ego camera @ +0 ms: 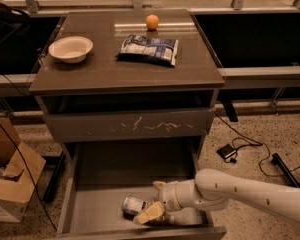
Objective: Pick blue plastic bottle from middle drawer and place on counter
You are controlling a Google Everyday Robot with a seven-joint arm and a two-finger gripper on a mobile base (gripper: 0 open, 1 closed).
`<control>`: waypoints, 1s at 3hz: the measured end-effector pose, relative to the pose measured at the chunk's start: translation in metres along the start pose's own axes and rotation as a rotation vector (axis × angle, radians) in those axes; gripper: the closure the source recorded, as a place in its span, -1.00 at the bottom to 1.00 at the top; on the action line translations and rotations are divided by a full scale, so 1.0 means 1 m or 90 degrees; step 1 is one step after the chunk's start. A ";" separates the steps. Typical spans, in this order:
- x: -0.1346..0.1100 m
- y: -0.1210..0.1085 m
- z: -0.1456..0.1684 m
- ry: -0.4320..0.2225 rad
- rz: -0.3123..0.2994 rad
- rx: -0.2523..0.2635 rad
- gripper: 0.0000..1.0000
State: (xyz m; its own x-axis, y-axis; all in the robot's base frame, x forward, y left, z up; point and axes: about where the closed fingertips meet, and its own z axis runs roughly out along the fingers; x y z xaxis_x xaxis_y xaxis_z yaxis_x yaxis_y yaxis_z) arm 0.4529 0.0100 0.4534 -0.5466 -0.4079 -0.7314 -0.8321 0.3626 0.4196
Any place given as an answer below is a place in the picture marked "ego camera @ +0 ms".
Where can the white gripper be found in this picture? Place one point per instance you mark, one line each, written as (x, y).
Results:
(168, 196)

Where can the blue label plastic bottle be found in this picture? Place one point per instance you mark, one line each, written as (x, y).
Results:
(133, 205)

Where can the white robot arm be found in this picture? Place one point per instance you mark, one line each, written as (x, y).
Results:
(211, 189)

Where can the open grey middle drawer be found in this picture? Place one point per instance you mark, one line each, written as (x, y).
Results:
(105, 172)

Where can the closed grey upper drawer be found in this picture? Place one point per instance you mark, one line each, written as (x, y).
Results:
(124, 125)

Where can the dark brown drawer cabinet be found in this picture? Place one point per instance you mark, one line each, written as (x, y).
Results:
(104, 83)

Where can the black power adapter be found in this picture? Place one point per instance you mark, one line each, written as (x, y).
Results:
(226, 151)

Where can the black table leg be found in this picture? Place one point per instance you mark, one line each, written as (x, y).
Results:
(276, 160)

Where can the brown cardboard box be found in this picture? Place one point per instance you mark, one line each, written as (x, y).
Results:
(20, 169)

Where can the blue white chip bag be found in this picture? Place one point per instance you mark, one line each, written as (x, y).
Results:
(150, 50)

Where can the white paper bowl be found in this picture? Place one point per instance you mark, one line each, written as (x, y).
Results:
(71, 50)

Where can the orange fruit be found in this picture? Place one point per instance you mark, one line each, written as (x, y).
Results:
(152, 22)

